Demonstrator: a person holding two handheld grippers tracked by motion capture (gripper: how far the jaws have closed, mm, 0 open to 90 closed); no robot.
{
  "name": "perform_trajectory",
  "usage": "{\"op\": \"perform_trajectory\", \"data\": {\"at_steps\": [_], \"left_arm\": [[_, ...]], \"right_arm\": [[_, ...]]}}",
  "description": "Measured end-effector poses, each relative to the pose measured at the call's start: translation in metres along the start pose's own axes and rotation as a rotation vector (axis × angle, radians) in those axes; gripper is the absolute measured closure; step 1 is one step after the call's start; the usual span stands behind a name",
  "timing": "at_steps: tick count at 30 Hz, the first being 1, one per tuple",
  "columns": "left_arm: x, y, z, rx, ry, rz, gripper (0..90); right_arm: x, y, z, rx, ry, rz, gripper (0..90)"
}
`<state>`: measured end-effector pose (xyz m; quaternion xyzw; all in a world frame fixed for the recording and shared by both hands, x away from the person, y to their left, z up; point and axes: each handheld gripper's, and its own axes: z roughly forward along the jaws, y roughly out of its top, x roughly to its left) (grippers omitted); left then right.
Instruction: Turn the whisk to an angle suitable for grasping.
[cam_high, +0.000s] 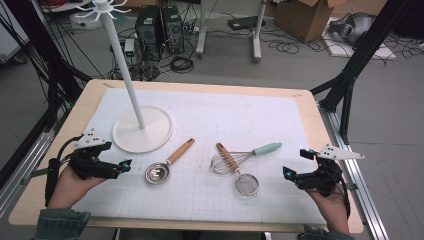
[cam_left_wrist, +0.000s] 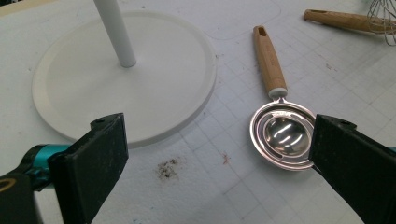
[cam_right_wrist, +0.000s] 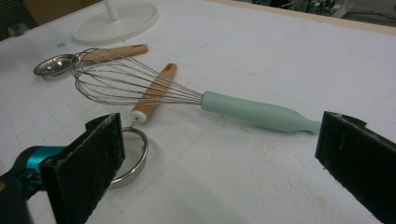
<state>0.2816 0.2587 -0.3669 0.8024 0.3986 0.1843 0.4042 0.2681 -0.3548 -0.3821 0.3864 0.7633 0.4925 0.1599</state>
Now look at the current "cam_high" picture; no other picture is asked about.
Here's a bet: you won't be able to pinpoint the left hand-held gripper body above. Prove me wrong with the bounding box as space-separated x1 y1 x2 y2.
68 128 116 181

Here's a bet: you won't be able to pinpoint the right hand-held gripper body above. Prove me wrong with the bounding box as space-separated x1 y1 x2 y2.
293 143 365 198

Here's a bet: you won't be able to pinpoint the white hook stand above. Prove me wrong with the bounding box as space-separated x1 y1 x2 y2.
74 0 174 154

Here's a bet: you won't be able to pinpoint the metal egg separator wooden handle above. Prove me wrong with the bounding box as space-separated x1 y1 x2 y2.
144 137 196 185

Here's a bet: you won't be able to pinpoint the whisk with mint green handle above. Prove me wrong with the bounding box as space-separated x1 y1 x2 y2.
209 142 283 175

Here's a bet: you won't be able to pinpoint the small mesh strainer wooden handle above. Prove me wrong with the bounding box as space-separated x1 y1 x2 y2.
215 142 260 197

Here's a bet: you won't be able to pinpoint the person's left hand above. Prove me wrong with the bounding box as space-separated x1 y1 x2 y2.
46 164 108 211

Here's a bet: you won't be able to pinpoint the person's right hand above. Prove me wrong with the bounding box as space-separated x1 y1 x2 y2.
304 188 351 234

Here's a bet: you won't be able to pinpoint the white grid mat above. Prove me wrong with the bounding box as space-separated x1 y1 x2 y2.
71 87 328 225

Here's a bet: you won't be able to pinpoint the small white device green display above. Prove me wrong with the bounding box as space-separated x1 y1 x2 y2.
123 38 136 58

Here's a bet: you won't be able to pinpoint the white foam board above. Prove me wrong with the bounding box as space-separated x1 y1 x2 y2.
321 16 398 61

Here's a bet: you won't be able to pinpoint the white box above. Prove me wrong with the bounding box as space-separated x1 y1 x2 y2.
69 13 104 31

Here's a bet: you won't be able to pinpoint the black computer tower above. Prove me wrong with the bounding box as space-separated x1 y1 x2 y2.
161 5 184 51
134 4 164 61

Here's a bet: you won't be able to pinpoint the grey bag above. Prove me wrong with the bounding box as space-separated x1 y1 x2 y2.
328 12 376 46

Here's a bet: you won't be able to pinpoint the cardboard box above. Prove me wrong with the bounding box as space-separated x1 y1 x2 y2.
273 0 348 44

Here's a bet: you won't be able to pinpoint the flat black device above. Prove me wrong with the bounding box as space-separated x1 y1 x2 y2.
227 15 267 32

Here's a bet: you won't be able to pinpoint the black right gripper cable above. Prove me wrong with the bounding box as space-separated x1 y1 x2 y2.
333 173 352 219

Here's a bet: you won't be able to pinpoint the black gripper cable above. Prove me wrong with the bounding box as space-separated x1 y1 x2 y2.
44 134 84 208
333 173 352 219

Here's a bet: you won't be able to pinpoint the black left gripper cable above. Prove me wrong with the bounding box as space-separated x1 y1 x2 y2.
44 134 84 208

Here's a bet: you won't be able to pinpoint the aluminium rail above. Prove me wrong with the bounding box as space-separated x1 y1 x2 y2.
318 106 389 240
0 109 68 218

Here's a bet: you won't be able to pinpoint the loose black floor cables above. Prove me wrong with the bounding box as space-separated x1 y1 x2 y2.
266 29 334 56

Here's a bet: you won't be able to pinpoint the coiled black cable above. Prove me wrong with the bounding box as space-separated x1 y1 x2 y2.
169 55 195 74

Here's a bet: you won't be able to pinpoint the black metal frame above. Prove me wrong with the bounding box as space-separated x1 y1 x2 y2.
0 0 93 131
309 0 414 146

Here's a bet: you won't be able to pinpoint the white metal stand frame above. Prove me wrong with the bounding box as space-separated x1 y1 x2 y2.
195 0 268 64

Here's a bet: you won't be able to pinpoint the red cable coil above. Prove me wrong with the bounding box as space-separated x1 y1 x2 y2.
39 0 68 9

